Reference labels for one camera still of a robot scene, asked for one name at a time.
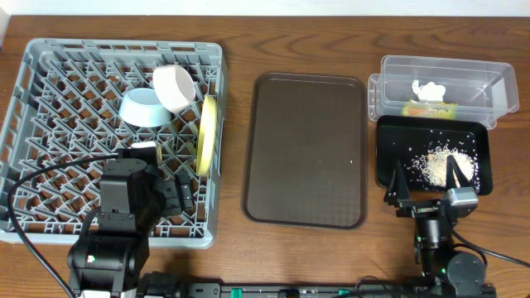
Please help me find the dark brown serving tray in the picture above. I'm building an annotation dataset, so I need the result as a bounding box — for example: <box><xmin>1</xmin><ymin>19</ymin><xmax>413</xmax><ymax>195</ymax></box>
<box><xmin>242</xmin><ymin>72</ymin><xmax>369</xmax><ymax>230</ymax></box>

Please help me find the white pink bowl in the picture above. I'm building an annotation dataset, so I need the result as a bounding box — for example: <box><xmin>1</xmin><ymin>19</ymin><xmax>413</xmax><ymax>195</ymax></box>
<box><xmin>152</xmin><ymin>65</ymin><xmax>196</xmax><ymax>113</ymax></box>

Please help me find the spilled rice pile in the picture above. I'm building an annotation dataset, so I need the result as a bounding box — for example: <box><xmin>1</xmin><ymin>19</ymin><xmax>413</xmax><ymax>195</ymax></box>
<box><xmin>403</xmin><ymin>129</ymin><xmax>480</xmax><ymax>191</ymax></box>

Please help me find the white paper napkin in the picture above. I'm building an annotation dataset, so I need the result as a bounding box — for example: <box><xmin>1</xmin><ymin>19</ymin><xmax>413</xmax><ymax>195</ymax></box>
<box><xmin>412</xmin><ymin>79</ymin><xmax>446</xmax><ymax>103</ymax></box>

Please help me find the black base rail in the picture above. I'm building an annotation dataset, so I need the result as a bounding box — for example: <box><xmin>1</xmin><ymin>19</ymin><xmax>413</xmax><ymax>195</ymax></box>
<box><xmin>136</xmin><ymin>271</ymin><xmax>498</xmax><ymax>298</ymax></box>

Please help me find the light blue saucer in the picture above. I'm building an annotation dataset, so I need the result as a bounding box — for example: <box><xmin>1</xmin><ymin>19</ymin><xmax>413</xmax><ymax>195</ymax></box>
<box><xmin>118</xmin><ymin>88</ymin><xmax>171</xmax><ymax>127</ymax></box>

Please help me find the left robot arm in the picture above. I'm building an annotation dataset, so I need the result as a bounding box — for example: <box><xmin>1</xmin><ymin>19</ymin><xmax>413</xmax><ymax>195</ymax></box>
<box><xmin>67</xmin><ymin>158</ymin><xmax>193</xmax><ymax>296</ymax></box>

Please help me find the clear plastic waste bin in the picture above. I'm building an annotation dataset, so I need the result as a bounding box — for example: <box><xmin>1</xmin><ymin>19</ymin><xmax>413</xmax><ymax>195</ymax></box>
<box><xmin>368</xmin><ymin>55</ymin><xmax>519</xmax><ymax>130</ymax></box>

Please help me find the grey plastic dish rack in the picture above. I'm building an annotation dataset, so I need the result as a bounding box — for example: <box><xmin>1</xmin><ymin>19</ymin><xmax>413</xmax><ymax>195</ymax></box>
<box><xmin>1</xmin><ymin>38</ymin><xmax>229</xmax><ymax>249</ymax></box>

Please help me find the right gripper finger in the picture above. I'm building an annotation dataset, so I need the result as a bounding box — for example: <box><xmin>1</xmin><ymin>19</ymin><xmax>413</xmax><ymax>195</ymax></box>
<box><xmin>445</xmin><ymin>155</ymin><xmax>473</xmax><ymax>190</ymax></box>
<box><xmin>383</xmin><ymin>160</ymin><xmax>410</xmax><ymax>207</ymax></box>

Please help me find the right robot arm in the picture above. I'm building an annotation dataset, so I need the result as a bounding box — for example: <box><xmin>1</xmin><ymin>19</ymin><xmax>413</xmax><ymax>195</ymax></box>
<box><xmin>383</xmin><ymin>156</ymin><xmax>487</xmax><ymax>297</ymax></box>

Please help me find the black plastic waste tray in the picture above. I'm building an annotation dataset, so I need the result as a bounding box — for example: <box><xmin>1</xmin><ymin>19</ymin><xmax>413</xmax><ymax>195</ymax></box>
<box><xmin>376</xmin><ymin>116</ymin><xmax>494</xmax><ymax>195</ymax></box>

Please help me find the green orange snack wrapper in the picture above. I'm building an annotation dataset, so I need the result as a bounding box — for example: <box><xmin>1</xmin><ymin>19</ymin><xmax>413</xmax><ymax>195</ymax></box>
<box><xmin>401</xmin><ymin>100</ymin><xmax>458</xmax><ymax>120</ymax></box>

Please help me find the yellow round plate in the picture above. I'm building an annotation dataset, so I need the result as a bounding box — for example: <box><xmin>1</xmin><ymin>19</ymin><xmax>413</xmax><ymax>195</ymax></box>
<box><xmin>196</xmin><ymin>95</ymin><xmax>217</xmax><ymax>176</ymax></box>

